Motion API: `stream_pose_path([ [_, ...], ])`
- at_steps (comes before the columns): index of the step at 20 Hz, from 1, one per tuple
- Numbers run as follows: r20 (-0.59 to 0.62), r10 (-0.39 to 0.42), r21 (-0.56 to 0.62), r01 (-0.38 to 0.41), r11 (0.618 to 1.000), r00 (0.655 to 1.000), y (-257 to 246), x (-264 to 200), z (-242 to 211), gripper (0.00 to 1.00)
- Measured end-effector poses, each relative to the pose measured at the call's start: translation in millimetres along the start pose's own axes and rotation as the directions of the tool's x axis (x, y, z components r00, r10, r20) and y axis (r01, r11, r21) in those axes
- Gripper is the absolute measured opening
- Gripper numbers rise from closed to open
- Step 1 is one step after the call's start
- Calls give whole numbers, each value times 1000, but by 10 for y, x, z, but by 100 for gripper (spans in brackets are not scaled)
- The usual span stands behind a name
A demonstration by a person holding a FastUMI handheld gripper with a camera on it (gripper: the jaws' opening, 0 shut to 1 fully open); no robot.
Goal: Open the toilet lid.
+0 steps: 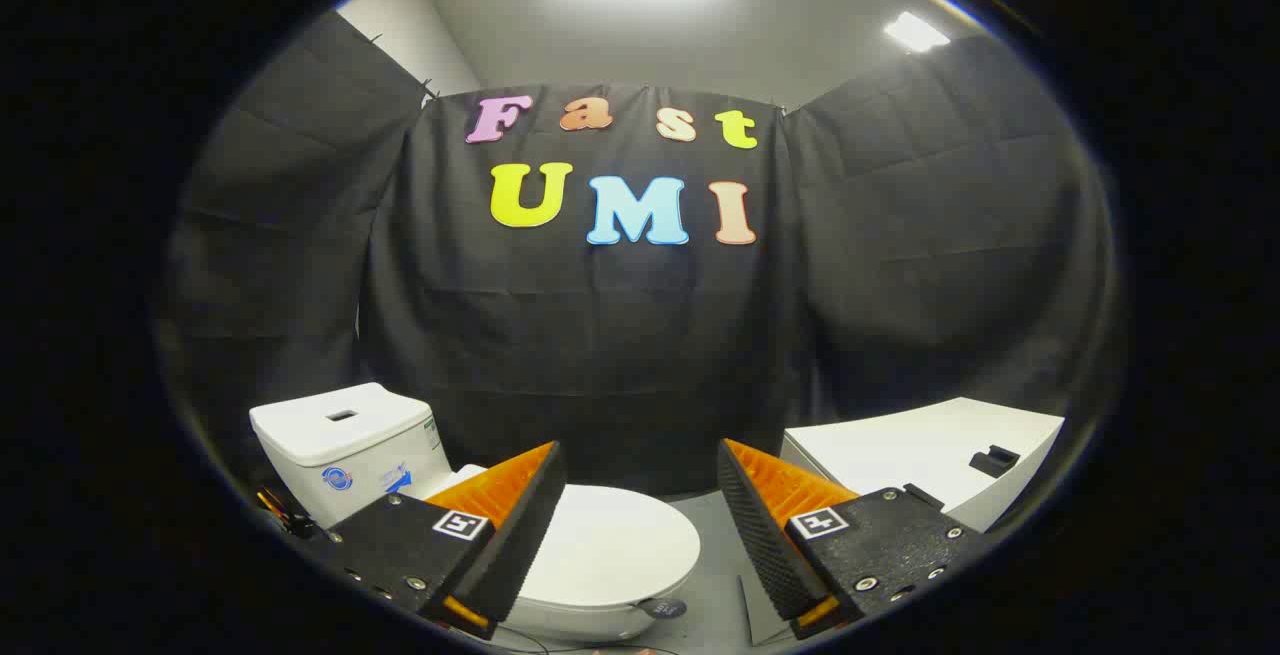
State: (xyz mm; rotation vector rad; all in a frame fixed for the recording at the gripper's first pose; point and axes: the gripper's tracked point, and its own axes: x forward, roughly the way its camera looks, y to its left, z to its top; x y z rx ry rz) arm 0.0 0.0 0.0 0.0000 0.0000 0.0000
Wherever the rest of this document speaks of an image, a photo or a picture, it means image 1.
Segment white toilet lid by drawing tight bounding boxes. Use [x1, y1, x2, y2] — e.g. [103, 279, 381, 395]
[430, 465, 701, 608]

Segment white toilet bowl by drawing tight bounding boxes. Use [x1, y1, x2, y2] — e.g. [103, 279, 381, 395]
[500, 590, 691, 644]

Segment black backdrop cloth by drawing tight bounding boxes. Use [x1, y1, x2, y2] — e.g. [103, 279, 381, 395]
[155, 10, 1116, 501]

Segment small ceiling light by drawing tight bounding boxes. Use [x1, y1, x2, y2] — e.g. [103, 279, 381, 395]
[883, 12, 951, 53]

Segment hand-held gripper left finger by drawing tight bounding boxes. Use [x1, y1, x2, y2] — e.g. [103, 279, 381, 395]
[300, 440, 568, 641]

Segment orange and black tool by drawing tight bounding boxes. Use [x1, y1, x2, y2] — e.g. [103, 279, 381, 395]
[255, 485, 321, 541]

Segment black cabinet handle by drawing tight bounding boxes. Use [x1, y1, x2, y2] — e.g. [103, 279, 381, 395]
[968, 445, 1021, 479]

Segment white panelled cabinet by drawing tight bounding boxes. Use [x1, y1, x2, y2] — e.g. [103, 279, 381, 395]
[780, 397, 1066, 534]

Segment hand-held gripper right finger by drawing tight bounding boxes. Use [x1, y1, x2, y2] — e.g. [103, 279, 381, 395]
[716, 438, 986, 641]

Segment white toilet tank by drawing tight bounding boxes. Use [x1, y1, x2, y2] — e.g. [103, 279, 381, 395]
[248, 382, 456, 531]

